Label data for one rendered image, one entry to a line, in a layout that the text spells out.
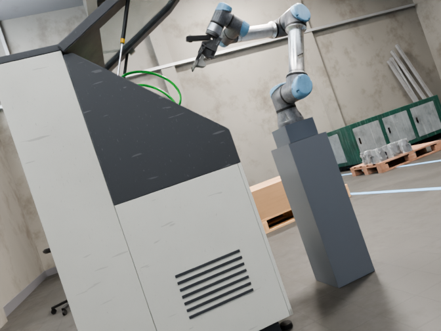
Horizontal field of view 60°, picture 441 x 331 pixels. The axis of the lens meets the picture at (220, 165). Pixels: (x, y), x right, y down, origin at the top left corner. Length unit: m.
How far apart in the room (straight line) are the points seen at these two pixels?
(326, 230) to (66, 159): 1.32
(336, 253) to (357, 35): 8.86
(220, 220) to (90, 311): 0.63
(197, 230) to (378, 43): 9.66
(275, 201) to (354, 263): 2.12
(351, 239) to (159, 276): 1.06
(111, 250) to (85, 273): 0.13
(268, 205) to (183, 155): 2.59
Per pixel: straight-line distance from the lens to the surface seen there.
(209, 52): 1.99
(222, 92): 8.58
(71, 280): 1.67
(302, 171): 2.05
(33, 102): 1.72
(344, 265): 2.18
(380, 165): 5.98
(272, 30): 2.30
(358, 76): 10.26
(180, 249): 1.66
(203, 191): 1.67
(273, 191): 4.21
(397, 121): 7.89
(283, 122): 2.14
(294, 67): 2.12
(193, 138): 1.68
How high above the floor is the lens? 0.78
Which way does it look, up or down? 1 degrees up
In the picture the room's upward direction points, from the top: 19 degrees counter-clockwise
